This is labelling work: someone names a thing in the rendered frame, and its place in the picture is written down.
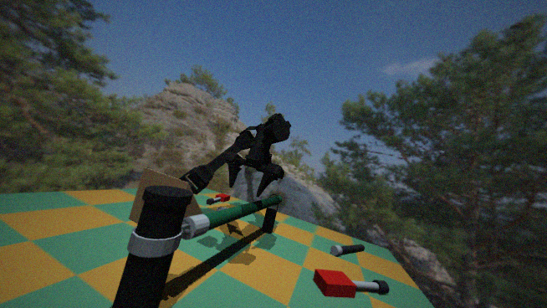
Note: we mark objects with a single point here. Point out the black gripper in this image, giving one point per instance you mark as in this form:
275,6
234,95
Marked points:
257,156

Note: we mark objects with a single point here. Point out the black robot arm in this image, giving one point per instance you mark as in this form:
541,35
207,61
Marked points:
276,129

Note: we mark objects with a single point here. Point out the black post with cap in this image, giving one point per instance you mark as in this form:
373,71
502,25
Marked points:
143,281

